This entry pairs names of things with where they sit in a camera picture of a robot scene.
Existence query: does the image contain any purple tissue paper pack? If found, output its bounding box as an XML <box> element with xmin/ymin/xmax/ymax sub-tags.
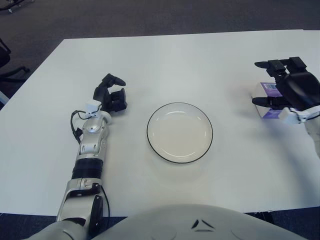
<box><xmin>251</xmin><ymin>82</ymin><xmax>286</xmax><ymax>120</ymax></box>

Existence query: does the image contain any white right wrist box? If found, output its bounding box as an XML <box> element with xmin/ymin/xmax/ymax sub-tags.
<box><xmin>279</xmin><ymin>107</ymin><xmax>300</xmax><ymax>125</ymax></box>

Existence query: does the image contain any black office chair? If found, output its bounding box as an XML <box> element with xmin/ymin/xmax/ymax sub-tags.
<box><xmin>0</xmin><ymin>37</ymin><xmax>31</xmax><ymax>83</ymax></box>

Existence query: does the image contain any white plate with black rim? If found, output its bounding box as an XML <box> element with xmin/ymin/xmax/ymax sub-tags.
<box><xmin>146</xmin><ymin>102</ymin><xmax>214</xmax><ymax>165</ymax></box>

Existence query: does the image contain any grey robot torso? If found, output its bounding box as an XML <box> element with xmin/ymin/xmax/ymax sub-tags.
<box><xmin>24</xmin><ymin>203</ymin><xmax>308</xmax><ymax>240</ymax></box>

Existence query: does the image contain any white metal leg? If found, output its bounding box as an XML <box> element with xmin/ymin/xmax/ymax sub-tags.
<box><xmin>0</xmin><ymin>89</ymin><xmax>10</xmax><ymax>106</ymax></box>

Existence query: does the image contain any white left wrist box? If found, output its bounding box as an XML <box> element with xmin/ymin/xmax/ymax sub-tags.
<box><xmin>85</xmin><ymin>99</ymin><xmax>101</xmax><ymax>118</ymax></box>

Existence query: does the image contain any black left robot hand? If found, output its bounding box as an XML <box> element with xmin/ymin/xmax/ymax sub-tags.
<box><xmin>92</xmin><ymin>73</ymin><xmax>128</xmax><ymax>116</ymax></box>

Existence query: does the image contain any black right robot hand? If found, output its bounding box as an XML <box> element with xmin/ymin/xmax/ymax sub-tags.
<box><xmin>251</xmin><ymin>56</ymin><xmax>320</xmax><ymax>112</ymax></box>

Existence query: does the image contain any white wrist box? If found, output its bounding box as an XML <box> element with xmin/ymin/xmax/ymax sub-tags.
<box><xmin>85</xmin><ymin>99</ymin><xmax>101</xmax><ymax>118</ymax></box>
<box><xmin>279</xmin><ymin>107</ymin><xmax>300</xmax><ymax>125</ymax></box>

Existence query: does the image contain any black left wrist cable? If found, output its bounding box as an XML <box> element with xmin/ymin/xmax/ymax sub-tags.
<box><xmin>70</xmin><ymin>109</ymin><xmax>87</xmax><ymax>145</ymax></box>

